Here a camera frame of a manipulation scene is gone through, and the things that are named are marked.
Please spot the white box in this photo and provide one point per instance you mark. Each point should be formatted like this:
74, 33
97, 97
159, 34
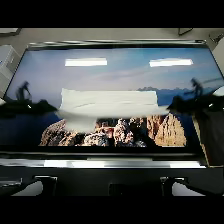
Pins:
6, 60

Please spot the tan board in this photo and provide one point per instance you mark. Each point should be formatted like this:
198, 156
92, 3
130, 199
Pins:
200, 140

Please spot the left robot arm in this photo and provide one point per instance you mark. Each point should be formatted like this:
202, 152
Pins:
26, 107

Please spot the silver frame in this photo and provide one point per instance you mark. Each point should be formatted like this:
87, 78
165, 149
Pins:
100, 164

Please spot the white garment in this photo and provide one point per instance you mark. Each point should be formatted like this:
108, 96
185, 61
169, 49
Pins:
110, 103

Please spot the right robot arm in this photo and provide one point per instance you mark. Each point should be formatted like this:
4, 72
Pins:
193, 105

